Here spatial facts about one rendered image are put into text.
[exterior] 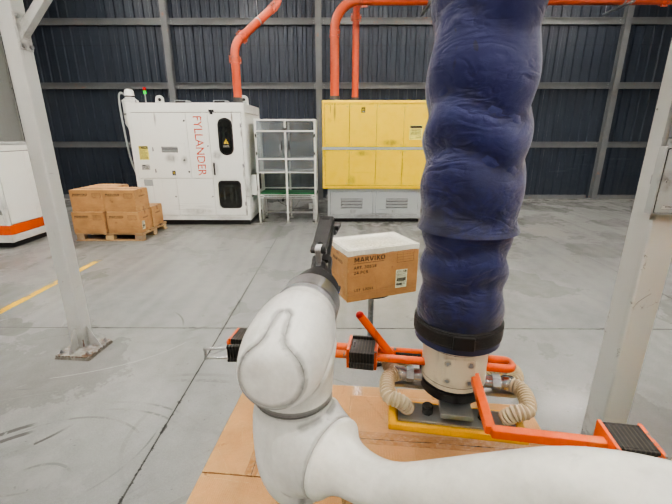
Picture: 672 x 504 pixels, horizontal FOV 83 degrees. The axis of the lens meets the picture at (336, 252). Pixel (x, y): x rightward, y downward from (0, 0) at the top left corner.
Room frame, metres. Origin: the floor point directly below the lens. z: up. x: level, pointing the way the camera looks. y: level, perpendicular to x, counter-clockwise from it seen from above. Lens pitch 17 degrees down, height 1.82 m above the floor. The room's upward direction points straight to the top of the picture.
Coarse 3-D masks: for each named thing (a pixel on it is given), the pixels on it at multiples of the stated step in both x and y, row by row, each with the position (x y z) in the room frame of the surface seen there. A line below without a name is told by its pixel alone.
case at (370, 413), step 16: (352, 400) 1.10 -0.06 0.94; (368, 400) 1.10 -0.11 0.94; (416, 400) 1.10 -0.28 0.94; (432, 400) 1.10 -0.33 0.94; (352, 416) 1.03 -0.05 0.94; (368, 416) 1.03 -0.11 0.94; (384, 416) 1.03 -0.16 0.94; (368, 432) 0.96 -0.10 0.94; (384, 432) 0.96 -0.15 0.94; (400, 432) 0.96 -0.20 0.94; (416, 432) 0.96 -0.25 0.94; (368, 448) 0.89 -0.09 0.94; (384, 448) 0.89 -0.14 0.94; (400, 448) 0.89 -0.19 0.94; (416, 448) 0.89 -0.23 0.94; (432, 448) 0.89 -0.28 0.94; (448, 448) 0.89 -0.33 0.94; (464, 448) 0.89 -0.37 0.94; (480, 448) 0.89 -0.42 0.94; (496, 448) 0.89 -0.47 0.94; (512, 448) 0.89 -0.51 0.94
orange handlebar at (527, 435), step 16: (336, 352) 0.94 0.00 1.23; (384, 352) 0.95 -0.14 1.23; (416, 352) 0.94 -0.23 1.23; (496, 368) 0.87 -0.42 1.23; (512, 368) 0.86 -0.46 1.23; (480, 384) 0.79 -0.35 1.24; (480, 400) 0.73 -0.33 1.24; (480, 416) 0.70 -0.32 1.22; (496, 432) 0.64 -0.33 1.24; (512, 432) 0.63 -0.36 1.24; (528, 432) 0.63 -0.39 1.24; (544, 432) 0.63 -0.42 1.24; (560, 432) 0.63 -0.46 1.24
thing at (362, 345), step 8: (352, 336) 0.99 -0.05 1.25; (360, 336) 1.00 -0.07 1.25; (368, 336) 1.00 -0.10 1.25; (352, 344) 0.97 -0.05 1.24; (360, 344) 0.97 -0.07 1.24; (368, 344) 0.97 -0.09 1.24; (376, 344) 0.95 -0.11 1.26; (352, 352) 0.91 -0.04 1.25; (360, 352) 0.91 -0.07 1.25; (368, 352) 0.92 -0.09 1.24; (376, 352) 0.91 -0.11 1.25; (352, 360) 0.92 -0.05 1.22; (360, 360) 0.91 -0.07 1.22; (368, 360) 0.91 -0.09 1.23; (376, 360) 0.91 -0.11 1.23; (352, 368) 0.91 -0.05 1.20; (360, 368) 0.91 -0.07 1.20; (368, 368) 0.90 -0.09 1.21; (376, 368) 0.91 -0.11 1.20
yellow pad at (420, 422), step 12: (396, 408) 0.85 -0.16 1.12; (420, 408) 0.85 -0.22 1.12; (432, 408) 0.82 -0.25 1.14; (396, 420) 0.81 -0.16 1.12; (408, 420) 0.80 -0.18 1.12; (420, 420) 0.80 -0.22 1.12; (432, 420) 0.80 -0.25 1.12; (444, 420) 0.80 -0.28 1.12; (456, 420) 0.80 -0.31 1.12; (480, 420) 0.80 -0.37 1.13; (420, 432) 0.79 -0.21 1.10; (432, 432) 0.78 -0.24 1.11; (444, 432) 0.77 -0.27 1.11; (456, 432) 0.77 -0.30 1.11; (468, 432) 0.77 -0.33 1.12; (480, 432) 0.77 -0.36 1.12; (528, 444) 0.74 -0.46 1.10
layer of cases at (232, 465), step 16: (240, 400) 1.61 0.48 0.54; (240, 416) 1.50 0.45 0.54; (224, 432) 1.39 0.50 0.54; (240, 432) 1.39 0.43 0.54; (224, 448) 1.30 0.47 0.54; (240, 448) 1.30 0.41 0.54; (208, 464) 1.22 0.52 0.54; (224, 464) 1.22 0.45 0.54; (240, 464) 1.22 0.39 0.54; (256, 464) 1.22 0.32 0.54; (208, 480) 1.15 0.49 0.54; (224, 480) 1.15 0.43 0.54; (240, 480) 1.15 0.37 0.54; (256, 480) 1.15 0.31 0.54; (192, 496) 1.08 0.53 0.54; (208, 496) 1.08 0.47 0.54; (224, 496) 1.08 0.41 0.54; (240, 496) 1.08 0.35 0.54; (256, 496) 1.08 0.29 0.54
